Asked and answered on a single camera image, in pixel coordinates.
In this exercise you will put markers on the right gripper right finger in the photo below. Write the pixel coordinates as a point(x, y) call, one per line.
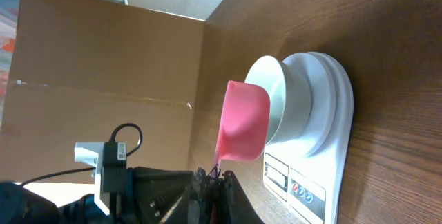
point(235, 207)

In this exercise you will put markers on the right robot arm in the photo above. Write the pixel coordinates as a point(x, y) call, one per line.
point(19, 205)

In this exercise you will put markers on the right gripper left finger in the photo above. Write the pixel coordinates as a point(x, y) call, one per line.
point(178, 194)

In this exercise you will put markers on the white round bowl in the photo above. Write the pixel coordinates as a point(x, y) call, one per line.
point(290, 97)

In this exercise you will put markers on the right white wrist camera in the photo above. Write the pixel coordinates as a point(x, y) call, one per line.
point(108, 159)

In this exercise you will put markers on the brown cardboard panel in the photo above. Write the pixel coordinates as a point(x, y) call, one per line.
point(82, 68)

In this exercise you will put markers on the pink measuring scoop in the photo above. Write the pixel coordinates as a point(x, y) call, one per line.
point(244, 123)

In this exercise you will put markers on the white digital kitchen scale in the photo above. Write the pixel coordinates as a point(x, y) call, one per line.
point(306, 173)

